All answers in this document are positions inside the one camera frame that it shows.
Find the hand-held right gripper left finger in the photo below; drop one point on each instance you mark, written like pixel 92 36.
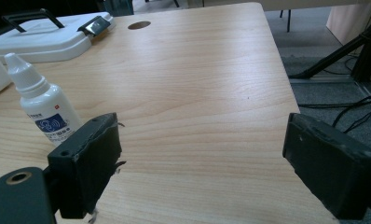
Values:
pixel 84 161

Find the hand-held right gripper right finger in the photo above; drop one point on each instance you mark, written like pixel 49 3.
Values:
pixel 329 168

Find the white dropper bottle blue label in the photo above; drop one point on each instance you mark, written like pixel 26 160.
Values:
pixel 42 102

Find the black tripod stand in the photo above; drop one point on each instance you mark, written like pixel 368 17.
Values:
pixel 354 49

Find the light wooden cabinet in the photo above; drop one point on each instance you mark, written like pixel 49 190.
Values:
pixel 350 18

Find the black chair legs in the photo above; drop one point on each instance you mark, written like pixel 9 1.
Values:
pixel 285 17

